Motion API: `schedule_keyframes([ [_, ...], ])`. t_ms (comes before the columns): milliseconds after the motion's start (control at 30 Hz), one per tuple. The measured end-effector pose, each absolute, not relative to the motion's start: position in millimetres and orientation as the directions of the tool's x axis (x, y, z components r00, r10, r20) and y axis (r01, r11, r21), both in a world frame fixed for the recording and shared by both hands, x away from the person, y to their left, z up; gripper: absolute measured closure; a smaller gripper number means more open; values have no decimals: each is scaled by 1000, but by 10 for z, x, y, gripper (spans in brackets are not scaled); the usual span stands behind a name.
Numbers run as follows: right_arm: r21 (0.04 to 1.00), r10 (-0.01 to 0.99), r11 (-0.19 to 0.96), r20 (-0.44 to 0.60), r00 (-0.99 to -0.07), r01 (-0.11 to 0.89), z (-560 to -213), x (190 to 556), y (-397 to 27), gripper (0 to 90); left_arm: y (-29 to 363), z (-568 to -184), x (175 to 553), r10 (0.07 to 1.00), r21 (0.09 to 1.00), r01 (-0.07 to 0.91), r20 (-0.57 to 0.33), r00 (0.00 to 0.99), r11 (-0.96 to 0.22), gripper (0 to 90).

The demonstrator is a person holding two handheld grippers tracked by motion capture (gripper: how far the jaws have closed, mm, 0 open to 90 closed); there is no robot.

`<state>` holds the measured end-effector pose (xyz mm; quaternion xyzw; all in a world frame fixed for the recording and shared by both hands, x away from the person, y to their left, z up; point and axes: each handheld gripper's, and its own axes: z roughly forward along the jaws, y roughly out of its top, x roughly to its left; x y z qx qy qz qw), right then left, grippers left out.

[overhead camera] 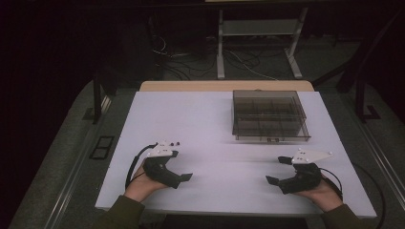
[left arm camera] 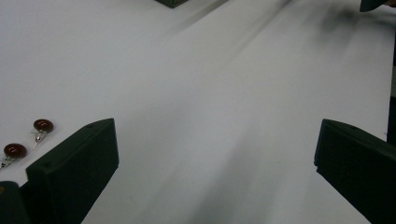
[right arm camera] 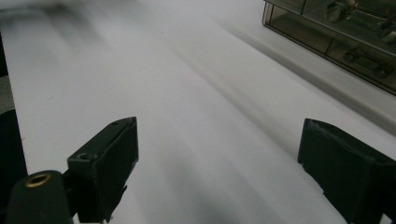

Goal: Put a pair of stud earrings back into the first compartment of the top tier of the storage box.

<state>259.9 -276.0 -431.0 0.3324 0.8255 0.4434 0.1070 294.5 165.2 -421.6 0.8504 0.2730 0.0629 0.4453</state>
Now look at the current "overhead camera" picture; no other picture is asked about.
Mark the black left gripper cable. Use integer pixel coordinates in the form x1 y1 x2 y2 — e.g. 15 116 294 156
124 142 160 189

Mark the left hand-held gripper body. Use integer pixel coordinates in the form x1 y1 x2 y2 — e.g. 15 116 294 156
141 140 181 190

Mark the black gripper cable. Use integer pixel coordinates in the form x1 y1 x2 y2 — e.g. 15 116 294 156
319 167 344 202
124 142 160 189

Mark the tangle of floor cables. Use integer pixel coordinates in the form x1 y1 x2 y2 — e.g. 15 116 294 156
151 33 280 81

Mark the clear smoky plastic drawer box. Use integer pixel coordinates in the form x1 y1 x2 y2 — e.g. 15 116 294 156
231 89 312 143

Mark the thin black floor cable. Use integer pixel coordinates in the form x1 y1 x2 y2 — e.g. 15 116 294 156
350 161 387 229

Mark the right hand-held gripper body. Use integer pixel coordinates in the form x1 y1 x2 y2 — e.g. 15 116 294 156
277 148 334 196

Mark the person's right hand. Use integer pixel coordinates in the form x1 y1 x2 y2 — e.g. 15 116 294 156
293 177 344 213

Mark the black floor socket frame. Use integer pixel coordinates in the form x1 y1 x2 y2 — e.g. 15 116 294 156
88 135 116 160

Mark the person's left hand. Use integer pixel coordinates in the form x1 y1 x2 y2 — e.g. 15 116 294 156
123 164 168 203

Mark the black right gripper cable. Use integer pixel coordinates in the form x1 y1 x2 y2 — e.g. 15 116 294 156
319 167 344 202

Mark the white metal stand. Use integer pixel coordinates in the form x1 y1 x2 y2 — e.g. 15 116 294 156
216 7 309 80

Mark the metal floor rail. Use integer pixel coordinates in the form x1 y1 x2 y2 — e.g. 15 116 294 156
345 103 405 204
42 94 113 229

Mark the dark metal stand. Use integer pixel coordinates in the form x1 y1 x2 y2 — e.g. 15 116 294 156
310 9 405 124
83 68 113 125

